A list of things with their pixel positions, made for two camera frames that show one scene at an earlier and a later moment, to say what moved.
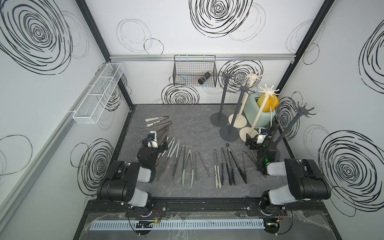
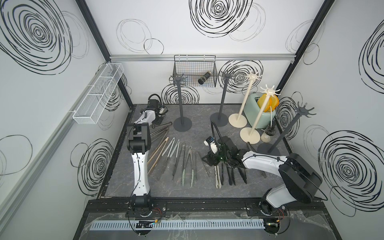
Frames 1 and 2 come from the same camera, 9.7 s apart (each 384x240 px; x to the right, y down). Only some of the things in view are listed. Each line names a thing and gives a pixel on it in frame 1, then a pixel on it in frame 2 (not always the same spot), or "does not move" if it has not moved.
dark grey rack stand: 230,133 -> 181,124
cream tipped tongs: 217,181 does not move
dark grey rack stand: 220,119 does not move
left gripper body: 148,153 -> 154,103
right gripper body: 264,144 -> 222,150
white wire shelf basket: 91,109 does not move
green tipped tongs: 190,152 does not move
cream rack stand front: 250,131 does not move
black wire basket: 188,69 does not move
